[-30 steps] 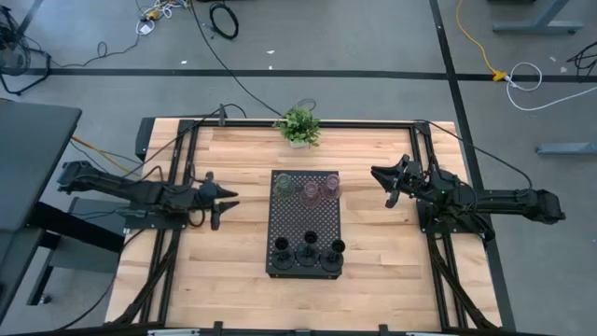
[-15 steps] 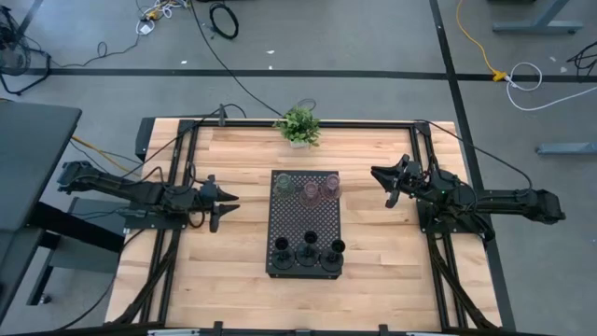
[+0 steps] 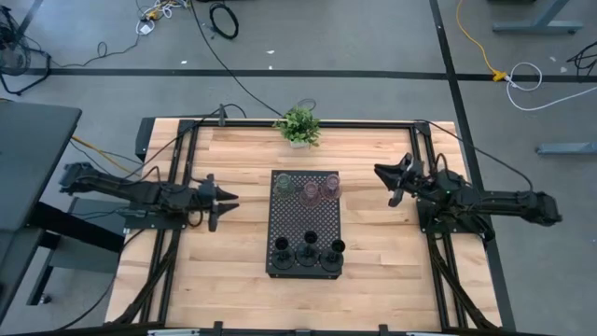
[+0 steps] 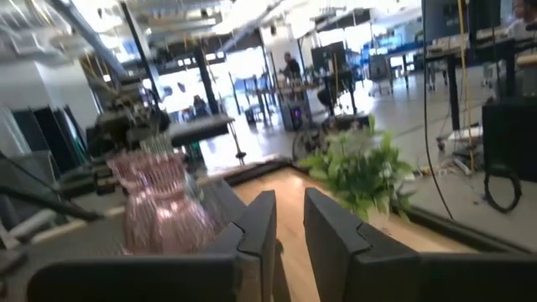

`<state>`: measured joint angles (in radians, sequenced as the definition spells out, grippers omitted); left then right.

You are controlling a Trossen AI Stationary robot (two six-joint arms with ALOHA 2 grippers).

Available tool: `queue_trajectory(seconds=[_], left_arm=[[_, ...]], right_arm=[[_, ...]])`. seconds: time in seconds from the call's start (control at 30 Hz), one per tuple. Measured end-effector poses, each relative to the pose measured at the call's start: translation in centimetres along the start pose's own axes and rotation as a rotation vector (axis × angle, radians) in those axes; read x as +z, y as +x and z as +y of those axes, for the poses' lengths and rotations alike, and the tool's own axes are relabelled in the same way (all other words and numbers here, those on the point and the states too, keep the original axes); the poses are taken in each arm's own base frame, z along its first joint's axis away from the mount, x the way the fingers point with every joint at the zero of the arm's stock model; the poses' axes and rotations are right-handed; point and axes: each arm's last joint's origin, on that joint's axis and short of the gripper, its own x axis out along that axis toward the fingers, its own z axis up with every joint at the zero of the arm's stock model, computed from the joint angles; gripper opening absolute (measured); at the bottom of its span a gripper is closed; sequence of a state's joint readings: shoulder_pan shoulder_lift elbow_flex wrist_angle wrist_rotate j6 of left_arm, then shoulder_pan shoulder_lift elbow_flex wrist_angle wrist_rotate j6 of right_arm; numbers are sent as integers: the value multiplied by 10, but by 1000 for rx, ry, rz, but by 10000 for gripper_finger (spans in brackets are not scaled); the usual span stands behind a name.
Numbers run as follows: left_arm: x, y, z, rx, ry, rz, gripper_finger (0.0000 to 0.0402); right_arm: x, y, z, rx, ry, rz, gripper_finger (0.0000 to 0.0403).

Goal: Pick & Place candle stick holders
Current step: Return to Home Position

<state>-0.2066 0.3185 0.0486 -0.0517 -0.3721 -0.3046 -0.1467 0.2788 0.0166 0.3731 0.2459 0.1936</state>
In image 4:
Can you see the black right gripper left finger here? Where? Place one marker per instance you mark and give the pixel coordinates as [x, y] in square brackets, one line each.
[251, 260]

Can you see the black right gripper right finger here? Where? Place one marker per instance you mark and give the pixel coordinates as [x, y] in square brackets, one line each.
[335, 243]

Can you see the pink ribbed glass candle holder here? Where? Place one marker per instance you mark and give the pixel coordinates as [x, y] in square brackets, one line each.
[163, 222]

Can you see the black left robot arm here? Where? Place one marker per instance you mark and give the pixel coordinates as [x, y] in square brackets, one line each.
[126, 126]

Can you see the small green potted plant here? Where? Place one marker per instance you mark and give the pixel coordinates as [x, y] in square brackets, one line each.
[361, 176]

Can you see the computer tower with purple light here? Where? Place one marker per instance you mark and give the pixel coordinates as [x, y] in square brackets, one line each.
[295, 117]

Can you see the black desk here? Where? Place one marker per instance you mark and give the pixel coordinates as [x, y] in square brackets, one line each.
[197, 130]

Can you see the person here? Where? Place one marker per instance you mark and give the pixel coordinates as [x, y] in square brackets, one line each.
[200, 107]
[291, 67]
[522, 25]

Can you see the black computer monitor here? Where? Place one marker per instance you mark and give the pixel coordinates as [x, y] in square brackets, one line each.
[329, 56]
[440, 21]

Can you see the black cabinet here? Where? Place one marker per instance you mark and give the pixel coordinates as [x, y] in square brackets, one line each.
[512, 134]

